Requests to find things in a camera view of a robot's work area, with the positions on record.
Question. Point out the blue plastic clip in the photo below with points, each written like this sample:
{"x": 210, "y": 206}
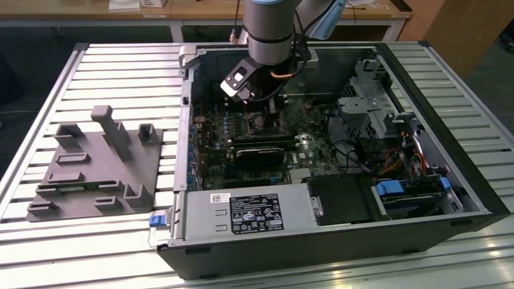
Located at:
{"x": 445, "y": 184}

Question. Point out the hard disk in blue carrier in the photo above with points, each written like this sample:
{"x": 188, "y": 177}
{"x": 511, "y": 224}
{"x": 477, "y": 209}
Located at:
{"x": 389, "y": 188}

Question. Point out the black PC case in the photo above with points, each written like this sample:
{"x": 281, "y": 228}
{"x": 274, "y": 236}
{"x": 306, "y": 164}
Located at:
{"x": 281, "y": 259}

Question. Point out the green RAM stick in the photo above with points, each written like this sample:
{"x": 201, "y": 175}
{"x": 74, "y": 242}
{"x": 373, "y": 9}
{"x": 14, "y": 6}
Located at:
{"x": 77, "y": 187}

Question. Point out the green motherboard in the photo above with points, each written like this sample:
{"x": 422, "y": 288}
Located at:
{"x": 317, "y": 150}

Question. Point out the CPU socket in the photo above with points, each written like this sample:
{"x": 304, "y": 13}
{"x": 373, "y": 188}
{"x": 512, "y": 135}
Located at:
{"x": 254, "y": 122}

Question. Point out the black RAM stick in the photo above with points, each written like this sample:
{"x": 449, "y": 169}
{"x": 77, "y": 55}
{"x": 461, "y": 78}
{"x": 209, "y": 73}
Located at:
{"x": 265, "y": 139}

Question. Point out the perforated metal disk bay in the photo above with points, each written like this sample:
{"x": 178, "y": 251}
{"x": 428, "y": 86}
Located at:
{"x": 357, "y": 105}

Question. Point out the wooden desk white frame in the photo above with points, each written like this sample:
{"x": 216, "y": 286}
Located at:
{"x": 81, "y": 15}

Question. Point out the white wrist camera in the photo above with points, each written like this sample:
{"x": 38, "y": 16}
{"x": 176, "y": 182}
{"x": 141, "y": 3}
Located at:
{"x": 237, "y": 81}

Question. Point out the black plastic drive shroud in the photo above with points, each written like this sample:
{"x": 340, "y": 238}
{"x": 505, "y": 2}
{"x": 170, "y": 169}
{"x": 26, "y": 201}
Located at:
{"x": 341, "y": 198}

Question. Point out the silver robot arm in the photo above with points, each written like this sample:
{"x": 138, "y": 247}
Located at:
{"x": 268, "y": 30}

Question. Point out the blue case latch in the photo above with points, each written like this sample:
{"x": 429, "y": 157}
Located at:
{"x": 158, "y": 219}

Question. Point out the wooden cabinet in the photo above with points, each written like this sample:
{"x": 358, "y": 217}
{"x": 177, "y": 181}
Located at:
{"x": 463, "y": 30}

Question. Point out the grey parts rack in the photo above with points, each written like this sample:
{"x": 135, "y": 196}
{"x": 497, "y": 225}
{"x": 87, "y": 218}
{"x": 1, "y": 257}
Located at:
{"x": 101, "y": 168}

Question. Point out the coin cell battery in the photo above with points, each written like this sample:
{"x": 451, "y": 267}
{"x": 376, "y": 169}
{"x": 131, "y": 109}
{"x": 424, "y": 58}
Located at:
{"x": 306, "y": 104}

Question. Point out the black graphics card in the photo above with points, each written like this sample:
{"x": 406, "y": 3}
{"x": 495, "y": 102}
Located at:
{"x": 260, "y": 158}

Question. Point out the silver power supply with label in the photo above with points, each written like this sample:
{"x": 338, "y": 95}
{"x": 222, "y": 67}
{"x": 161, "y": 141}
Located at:
{"x": 209, "y": 216}

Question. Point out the silver chipset heat sink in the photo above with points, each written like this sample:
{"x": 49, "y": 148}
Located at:
{"x": 301, "y": 175}

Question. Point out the white box black print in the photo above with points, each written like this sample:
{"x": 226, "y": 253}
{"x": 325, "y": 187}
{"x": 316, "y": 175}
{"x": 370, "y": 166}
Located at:
{"x": 154, "y": 3}

